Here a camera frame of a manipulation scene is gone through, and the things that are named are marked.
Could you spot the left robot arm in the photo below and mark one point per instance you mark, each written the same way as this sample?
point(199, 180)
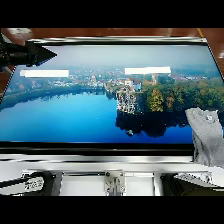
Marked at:
point(20, 55)

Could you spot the grey T-shirt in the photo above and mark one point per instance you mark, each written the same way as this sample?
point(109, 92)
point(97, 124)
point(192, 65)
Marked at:
point(206, 136)

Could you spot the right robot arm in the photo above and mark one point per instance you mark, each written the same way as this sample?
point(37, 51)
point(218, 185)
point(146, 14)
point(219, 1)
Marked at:
point(193, 185)

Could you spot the silver frame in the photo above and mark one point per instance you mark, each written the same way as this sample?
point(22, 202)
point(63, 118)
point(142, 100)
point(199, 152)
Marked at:
point(113, 166)

